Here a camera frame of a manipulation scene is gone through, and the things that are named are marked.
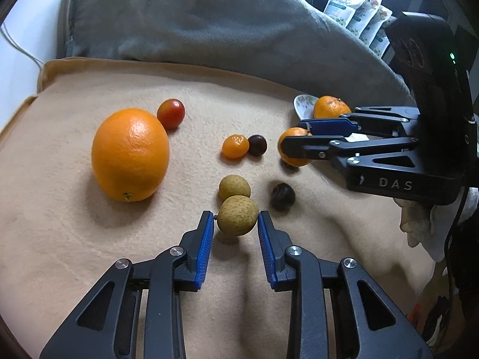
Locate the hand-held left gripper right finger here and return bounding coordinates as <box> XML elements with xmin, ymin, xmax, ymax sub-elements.
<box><xmin>257</xmin><ymin>210</ymin><xmax>435</xmax><ymax>359</ymax></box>

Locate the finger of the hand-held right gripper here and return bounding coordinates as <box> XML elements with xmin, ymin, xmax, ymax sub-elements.
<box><xmin>298</xmin><ymin>106</ymin><xmax>420</xmax><ymax>138</ymax></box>
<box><xmin>279</xmin><ymin>135</ymin><xmax>420</xmax><ymax>170</ymax></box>

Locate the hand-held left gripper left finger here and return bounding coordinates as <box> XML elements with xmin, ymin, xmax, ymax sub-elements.
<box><xmin>39</xmin><ymin>210</ymin><xmax>216</xmax><ymax>359</ymax></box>

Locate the mandarin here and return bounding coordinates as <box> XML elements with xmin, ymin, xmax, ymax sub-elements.
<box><xmin>277</xmin><ymin>127</ymin><xmax>313</xmax><ymax>167</ymax></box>
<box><xmin>313</xmin><ymin>96</ymin><xmax>353</xmax><ymax>120</ymax></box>

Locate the floral white plate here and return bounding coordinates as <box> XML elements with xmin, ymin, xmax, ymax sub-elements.
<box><xmin>293</xmin><ymin>94</ymin><xmax>319</xmax><ymax>121</ymax></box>

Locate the tan longan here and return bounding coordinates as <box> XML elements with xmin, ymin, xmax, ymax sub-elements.
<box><xmin>219</xmin><ymin>174</ymin><xmax>251</xmax><ymax>202</ymax></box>
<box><xmin>217</xmin><ymin>195</ymin><xmax>260</xmax><ymax>237</ymax></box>

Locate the small orange kumquat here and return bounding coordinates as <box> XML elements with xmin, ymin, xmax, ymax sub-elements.
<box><xmin>222</xmin><ymin>134</ymin><xmax>250</xmax><ymax>160</ymax></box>

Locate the large orange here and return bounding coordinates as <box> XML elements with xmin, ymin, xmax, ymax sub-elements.
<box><xmin>91</xmin><ymin>108</ymin><xmax>170</xmax><ymax>203</ymax></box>

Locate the red cherry tomato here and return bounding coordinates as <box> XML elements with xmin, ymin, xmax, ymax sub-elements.
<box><xmin>156</xmin><ymin>98</ymin><xmax>186</xmax><ymax>131</ymax></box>

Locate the beige blanket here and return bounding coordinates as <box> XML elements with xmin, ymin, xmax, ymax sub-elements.
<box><xmin>0</xmin><ymin>57</ymin><xmax>450</xmax><ymax>359</ymax></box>

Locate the white fluffy cloth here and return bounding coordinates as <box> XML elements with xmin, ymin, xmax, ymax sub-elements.
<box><xmin>393</xmin><ymin>194</ymin><xmax>463</xmax><ymax>263</ymax></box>

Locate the grey blanket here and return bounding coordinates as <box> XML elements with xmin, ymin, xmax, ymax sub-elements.
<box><xmin>65</xmin><ymin>0</ymin><xmax>417</xmax><ymax>102</ymax></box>

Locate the orange and black item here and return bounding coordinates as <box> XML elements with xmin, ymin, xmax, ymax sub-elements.
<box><xmin>411</xmin><ymin>295</ymin><xmax>455</xmax><ymax>346</ymax></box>

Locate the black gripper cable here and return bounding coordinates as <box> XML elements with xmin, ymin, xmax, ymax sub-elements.
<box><xmin>442</xmin><ymin>186</ymin><xmax>473</xmax><ymax>345</ymax></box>

